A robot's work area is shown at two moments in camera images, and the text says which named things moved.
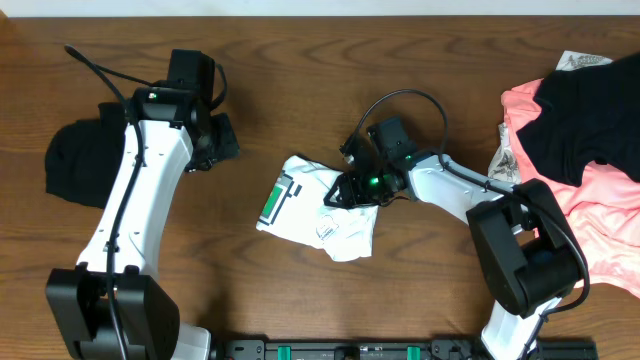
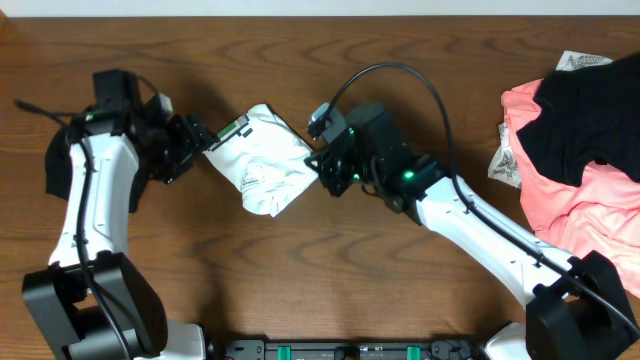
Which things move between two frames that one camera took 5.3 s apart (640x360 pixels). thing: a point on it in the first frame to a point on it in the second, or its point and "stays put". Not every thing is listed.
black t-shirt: (589, 114) stays put
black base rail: (394, 349) stays put
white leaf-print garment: (503, 165) stays put
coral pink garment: (603, 211) stays put
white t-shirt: (295, 209) to (267, 156)
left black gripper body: (220, 141) to (173, 146)
